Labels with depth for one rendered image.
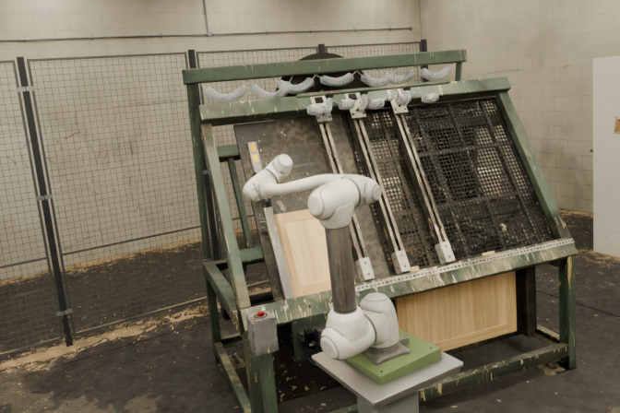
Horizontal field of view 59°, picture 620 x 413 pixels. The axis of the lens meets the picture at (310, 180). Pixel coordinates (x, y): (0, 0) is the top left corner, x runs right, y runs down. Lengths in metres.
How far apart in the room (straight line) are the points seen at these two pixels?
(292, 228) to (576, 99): 5.73
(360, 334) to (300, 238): 0.93
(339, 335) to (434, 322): 1.43
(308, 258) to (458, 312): 1.15
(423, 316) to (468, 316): 0.34
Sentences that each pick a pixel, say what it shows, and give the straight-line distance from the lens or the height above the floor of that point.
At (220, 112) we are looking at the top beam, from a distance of 3.27.
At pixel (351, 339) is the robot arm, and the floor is 0.97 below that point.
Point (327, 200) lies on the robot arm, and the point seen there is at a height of 1.56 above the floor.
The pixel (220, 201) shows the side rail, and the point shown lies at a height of 1.42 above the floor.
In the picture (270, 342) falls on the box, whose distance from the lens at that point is 2.75.
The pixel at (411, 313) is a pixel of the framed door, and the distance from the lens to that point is 3.57.
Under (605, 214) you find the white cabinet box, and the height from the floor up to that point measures 0.44.
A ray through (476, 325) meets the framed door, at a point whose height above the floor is 0.36.
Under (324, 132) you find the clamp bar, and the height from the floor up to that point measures 1.73.
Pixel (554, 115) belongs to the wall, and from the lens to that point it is 8.41.
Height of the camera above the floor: 1.99
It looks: 9 degrees down
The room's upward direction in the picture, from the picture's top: 5 degrees counter-clockwise
